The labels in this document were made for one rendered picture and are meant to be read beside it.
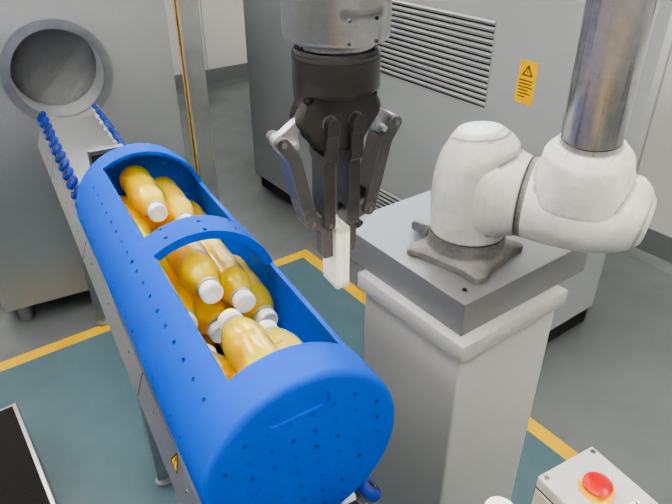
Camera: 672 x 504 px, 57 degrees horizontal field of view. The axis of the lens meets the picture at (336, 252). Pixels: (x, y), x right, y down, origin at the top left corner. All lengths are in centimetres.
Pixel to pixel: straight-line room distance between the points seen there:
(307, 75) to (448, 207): 72
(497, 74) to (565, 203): 126
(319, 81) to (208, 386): 45
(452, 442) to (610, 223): 57
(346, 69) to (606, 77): 61
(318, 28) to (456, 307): 78
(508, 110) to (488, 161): 118
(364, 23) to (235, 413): 47
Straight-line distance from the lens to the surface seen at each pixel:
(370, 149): 59
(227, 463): 79
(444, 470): 145
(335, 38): 49
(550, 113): 222
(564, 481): 88
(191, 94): 206
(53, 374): 282
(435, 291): 121
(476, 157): 115
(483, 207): 117
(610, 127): 109
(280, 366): 78
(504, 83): 232
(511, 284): 125
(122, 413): 255
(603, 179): 111
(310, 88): 51
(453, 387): 128
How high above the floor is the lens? 175
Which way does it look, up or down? 32 degrees down
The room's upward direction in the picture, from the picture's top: straight up
